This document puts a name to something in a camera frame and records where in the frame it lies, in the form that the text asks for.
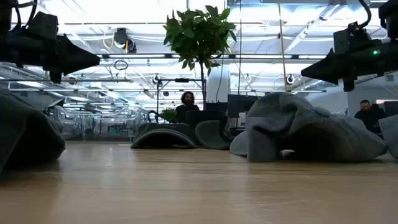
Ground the black hanging cable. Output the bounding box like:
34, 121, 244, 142
238, 0, 243, 96

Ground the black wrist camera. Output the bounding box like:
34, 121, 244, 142
333, 22, 359, 54
26, 11, 59, 40

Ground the green leafy plant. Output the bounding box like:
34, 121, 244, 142
163, 4, 238, 111

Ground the black monitor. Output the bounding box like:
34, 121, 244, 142
226, 94, 259, 119
384, 101, 398, 118

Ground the person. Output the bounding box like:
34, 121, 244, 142
175, 91, 200, 124
354, 99, 386, 135

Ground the yellow hanging cable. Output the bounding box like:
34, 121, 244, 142
277, 0, 289, 93

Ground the small green plant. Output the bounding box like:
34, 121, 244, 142
160, 108, 178, 124

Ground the dark grey cap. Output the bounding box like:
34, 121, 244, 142
0, 88, 67, 174
195, 119, 234, 150
130, 122, 200, 149

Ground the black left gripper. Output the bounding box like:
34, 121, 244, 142
0, 30, 101, 85

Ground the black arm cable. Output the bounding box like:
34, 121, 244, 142
11, 0, 38, 29
357, 0, 373, 29

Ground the light grey cap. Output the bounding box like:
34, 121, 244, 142
377, 114, 398, 160
229, 91, 389, 163

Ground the black ceiling cable reel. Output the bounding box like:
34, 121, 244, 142
113, 27, 137, 54

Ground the black plant pot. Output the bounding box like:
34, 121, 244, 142
185, 110, 225, 125

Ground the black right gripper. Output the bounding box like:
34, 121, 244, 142
300, 39, 398, 93

